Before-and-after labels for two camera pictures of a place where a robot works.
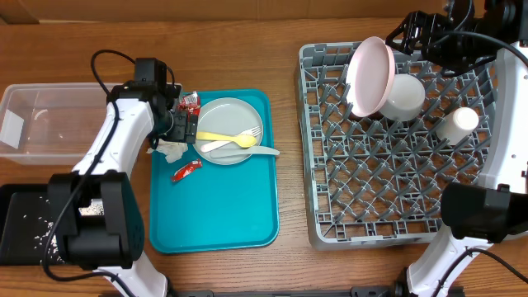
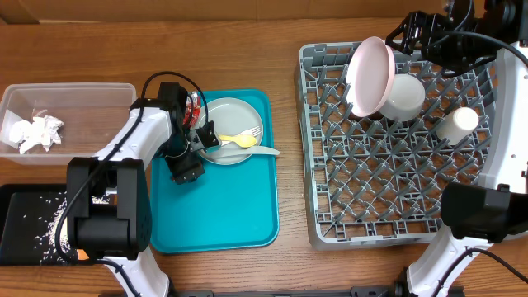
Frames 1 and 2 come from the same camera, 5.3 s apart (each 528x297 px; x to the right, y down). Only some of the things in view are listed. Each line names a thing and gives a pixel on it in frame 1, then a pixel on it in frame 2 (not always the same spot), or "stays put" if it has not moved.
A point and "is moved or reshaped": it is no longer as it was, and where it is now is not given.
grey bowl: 405,98 stays put
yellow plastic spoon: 242,140 stays put
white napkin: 172,150 is moved or reshaped
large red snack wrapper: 190,104 stays put
